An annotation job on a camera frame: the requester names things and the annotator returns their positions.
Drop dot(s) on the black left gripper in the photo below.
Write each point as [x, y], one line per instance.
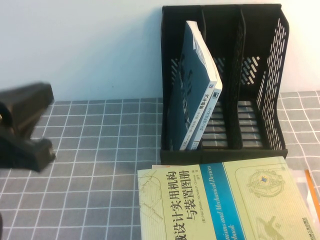
[6, 117]

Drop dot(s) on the white car suspension book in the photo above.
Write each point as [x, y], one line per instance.
[190, 75]

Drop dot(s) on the pale pink book corner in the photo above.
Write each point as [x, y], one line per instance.
[156, 167]

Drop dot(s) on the grey white thin book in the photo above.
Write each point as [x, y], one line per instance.
[210, 112]

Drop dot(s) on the yellow green mechanisms book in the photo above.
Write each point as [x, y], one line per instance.
[225, 200]

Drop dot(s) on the black plastic book stand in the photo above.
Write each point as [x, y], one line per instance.
[262, 75]

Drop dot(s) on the grey white checked tablecloth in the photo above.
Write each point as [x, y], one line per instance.
[87, 137]

